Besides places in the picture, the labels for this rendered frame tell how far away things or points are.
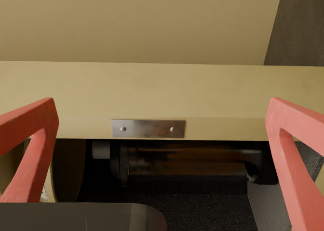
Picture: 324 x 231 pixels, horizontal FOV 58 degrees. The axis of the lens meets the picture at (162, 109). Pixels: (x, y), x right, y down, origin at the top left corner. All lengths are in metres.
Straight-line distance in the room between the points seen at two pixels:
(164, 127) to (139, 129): 0.02
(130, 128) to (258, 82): 0.16
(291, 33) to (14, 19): 0.59
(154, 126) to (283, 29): 0.43
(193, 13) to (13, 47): 0.43
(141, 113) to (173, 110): 0.03
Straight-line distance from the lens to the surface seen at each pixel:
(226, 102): 0.30
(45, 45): 0.76
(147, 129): 0.28
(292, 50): 0.61
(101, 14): 0.69
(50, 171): 0.38
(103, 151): 0.44
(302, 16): 0.59
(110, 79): 0.34
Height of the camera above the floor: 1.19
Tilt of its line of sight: 1 degrees down
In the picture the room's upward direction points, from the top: 89 degrees counter-clockwise
